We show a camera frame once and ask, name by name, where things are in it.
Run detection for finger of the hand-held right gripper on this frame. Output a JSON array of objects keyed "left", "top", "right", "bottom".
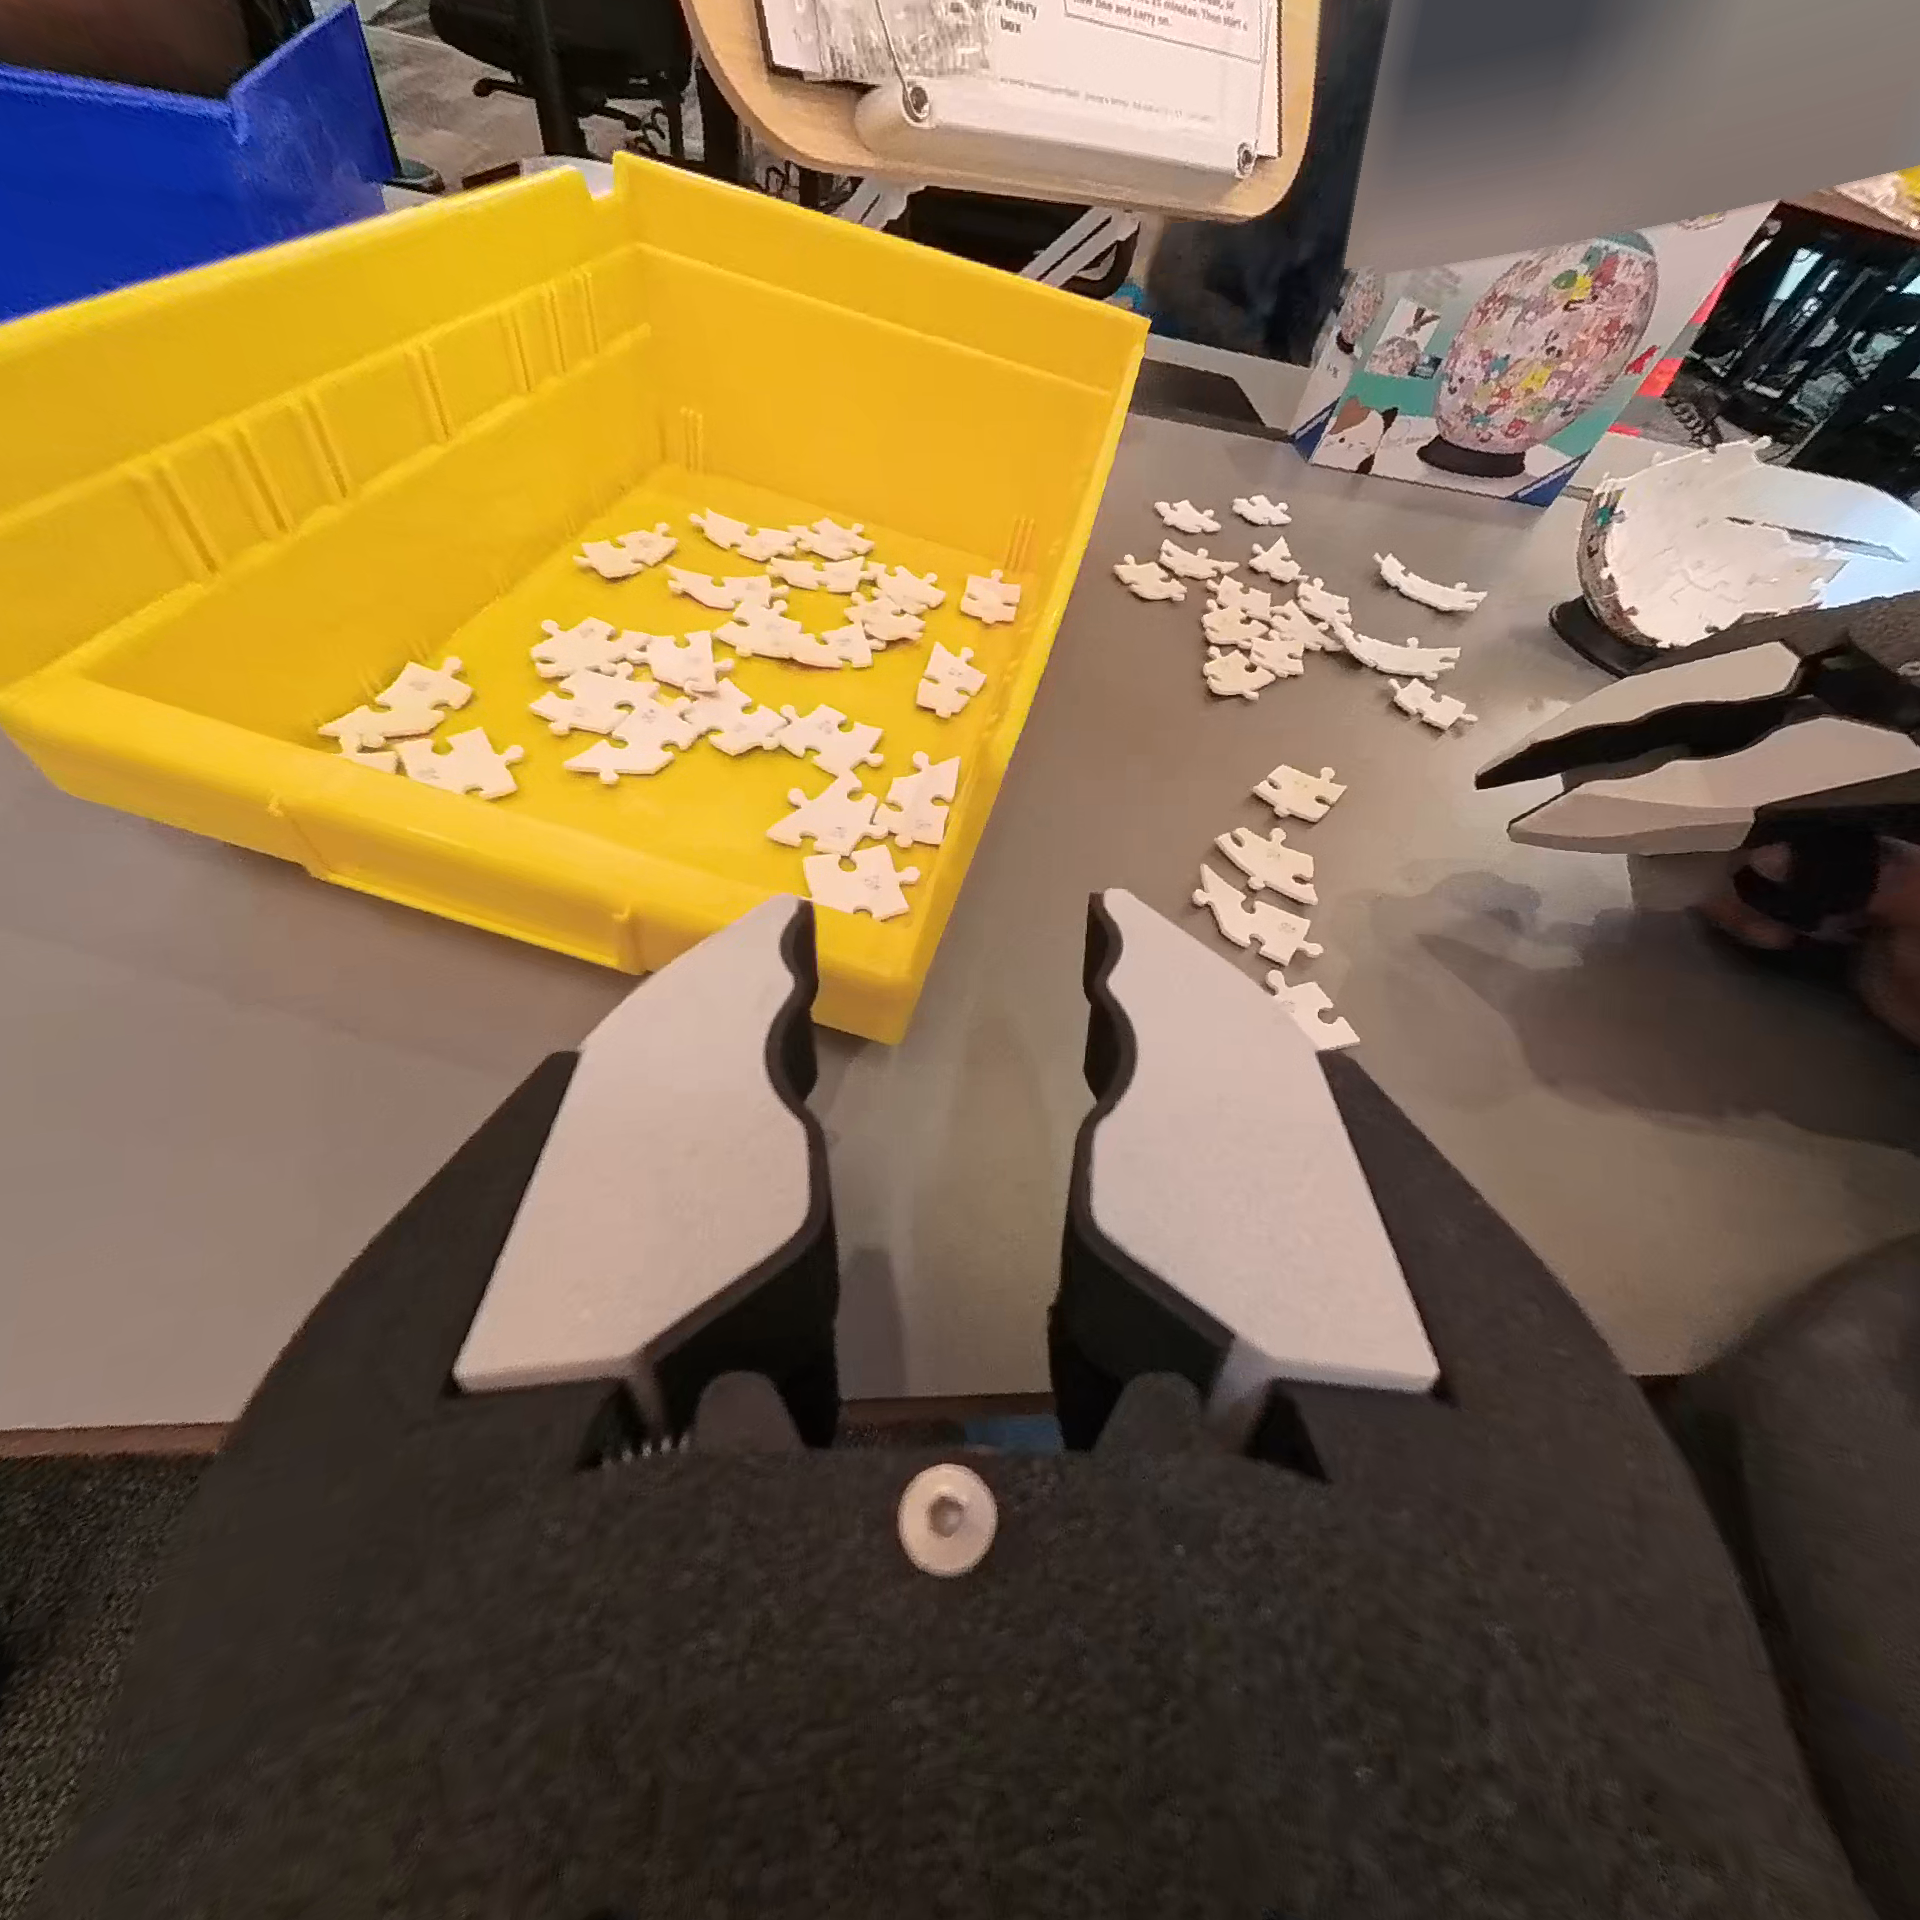
[
  {"left": 1472, "top": 637, "right": 1827, "bottom": 793},
  {"left": 1508, "top": 719, "right": 1920, "bottom": 854}
]

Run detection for black ball stand ring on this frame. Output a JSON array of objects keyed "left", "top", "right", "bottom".
[{"left": 1549, "top": 598, "right": 1668, "bottom": 680}]

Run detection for person's right hand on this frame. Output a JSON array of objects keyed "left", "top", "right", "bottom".
[{"left": 1696, "top": 844, "right": 1920, "bottom": 1051}]

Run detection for black office chair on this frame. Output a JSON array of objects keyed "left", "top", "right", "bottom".
[{"left": 427, "top": 0, "right": 710, "bottom": 158}]

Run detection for partly built puzzle ball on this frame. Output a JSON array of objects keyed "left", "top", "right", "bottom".
[{"left": 1575, "top": 436, "right": 1920, "bottom": 654}]

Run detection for pile white puzzle pieces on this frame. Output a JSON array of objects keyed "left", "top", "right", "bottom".
[{"left": 1115, "top": 497, "right": 1486, "bottom": 735}]

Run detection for colourful puzzle ball box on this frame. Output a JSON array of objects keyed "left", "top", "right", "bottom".
[{"left": 1290, "top": 202, "right": 1781, "bottom": 509}]

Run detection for heap white puzzle pieces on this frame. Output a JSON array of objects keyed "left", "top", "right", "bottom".
[{"left": 318, "top": 509, "right": 1027, "bottom": 924}]

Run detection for blue plastic bin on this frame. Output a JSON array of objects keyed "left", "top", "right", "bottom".
[{"left": 0, "top": 0, "right": 399, "bottom": 322}]

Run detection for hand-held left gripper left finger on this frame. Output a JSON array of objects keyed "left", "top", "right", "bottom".
[{"left": 455, "top": 898, "right": 838, "bottom": 1450}]

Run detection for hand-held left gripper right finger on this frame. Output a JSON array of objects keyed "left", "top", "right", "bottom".
[{"left": 1052, "top": 887, "right": 1444, "bottom": 1454}]

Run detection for yellow plastic bin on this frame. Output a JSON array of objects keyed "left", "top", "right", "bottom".
[{"left": 0, "top": 151, "right": 1154, "bottom": 1049}]

